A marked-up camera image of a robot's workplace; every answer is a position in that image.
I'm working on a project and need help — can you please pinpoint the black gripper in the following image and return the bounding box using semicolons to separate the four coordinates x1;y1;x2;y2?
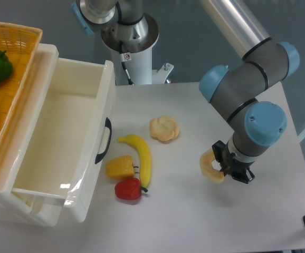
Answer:
212;140;255;184

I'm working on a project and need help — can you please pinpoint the glazed ring donut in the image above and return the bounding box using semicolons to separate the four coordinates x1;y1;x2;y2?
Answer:
199;149;225;183

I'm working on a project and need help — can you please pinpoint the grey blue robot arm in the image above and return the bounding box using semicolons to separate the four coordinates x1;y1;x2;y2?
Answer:
72;1;300;183

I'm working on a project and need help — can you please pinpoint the open white upper drawer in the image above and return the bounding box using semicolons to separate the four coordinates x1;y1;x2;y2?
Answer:
19;59;115;226

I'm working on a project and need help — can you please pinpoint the pale twisted bread bun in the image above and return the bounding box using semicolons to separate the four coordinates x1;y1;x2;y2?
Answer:
149;115;180;142

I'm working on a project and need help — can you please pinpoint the yellow banana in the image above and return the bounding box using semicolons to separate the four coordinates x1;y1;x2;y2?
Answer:
117;134;152;188

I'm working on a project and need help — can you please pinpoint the red bell pepper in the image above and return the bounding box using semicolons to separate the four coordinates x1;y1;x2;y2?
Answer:
115;178;148;200

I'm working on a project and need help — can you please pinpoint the yellow bell pepper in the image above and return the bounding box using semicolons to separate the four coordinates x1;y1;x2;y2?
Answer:
106;155;135;179

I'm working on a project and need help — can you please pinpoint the orange woven basket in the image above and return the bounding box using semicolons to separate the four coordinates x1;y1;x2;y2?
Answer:
0;22;43;146

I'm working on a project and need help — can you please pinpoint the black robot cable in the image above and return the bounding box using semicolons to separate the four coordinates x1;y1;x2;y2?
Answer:
118;41;135;86

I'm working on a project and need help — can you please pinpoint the black drawer handle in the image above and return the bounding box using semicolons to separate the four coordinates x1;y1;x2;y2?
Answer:
94;118;112;164

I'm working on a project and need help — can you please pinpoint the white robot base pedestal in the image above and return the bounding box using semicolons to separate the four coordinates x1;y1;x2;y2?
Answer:
101;14;174;86

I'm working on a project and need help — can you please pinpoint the white drawer cabinet frame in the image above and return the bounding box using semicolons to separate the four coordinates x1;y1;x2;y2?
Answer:
0;44;59;226

